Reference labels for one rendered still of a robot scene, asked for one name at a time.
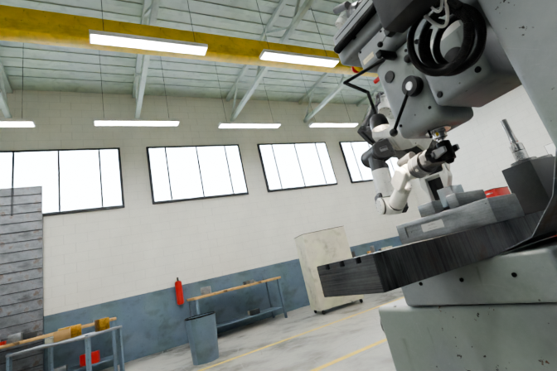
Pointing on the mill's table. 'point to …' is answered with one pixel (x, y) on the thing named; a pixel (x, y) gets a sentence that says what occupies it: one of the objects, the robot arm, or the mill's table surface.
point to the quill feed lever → (414, 85)
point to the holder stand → (531, 181)
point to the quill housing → (412, 122)
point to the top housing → (349, 56)
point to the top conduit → (355, 29)
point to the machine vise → (462, 215)
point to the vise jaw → (431, 208)
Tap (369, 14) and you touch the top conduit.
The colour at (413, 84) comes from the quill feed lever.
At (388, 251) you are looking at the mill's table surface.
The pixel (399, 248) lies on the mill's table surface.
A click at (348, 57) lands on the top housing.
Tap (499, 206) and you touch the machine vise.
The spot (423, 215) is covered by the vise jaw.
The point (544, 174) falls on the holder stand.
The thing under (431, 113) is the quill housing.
